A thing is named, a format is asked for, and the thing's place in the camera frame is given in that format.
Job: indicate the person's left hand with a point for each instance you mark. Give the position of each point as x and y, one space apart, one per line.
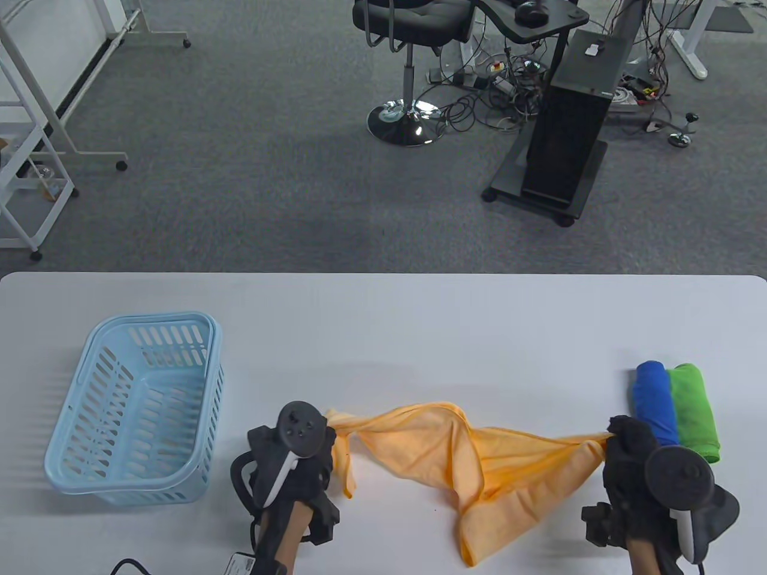
311 473

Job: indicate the person's right hand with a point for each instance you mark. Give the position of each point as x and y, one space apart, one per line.
626 473

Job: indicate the blue towel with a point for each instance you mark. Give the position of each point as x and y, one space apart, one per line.
656 401

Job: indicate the green rectangular towel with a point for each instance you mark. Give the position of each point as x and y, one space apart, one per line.
695 413

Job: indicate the orange towel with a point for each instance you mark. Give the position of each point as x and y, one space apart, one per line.
431 443

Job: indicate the person's right forearm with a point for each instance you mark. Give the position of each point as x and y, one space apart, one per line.
644 557

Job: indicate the person's left forearm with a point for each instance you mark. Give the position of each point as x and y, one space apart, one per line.
290 533

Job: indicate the black labelled sensor box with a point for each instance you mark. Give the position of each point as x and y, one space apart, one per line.
245 564

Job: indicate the light blue plastic basket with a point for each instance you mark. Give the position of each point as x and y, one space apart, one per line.
150 315

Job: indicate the small metal stand black knob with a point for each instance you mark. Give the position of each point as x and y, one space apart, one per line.
680 140

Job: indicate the black computer tower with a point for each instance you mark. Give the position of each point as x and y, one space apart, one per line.
569 132

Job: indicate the white wheeled rack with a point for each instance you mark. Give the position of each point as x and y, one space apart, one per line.
24 179

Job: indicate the white power strip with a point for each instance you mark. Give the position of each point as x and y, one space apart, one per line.
446 76

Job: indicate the white whiteboard stand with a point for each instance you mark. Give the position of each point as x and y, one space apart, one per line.
60 129

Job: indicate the white desk leg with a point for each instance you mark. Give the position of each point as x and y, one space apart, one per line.
689 42

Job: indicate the black desk column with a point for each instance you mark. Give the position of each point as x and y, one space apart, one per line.
629 24

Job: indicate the black rolling desk stand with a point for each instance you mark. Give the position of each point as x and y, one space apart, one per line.
557 21

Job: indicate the black office chair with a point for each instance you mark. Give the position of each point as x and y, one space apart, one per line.
413 18

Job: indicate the dark floor mat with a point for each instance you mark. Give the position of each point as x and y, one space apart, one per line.
728 18

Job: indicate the black computer mouse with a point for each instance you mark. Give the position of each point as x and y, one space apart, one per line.
530 12

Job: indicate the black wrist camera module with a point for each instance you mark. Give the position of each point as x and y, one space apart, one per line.
602 524
326 518

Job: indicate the grey floor base plate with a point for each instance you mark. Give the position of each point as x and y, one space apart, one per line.
623 99

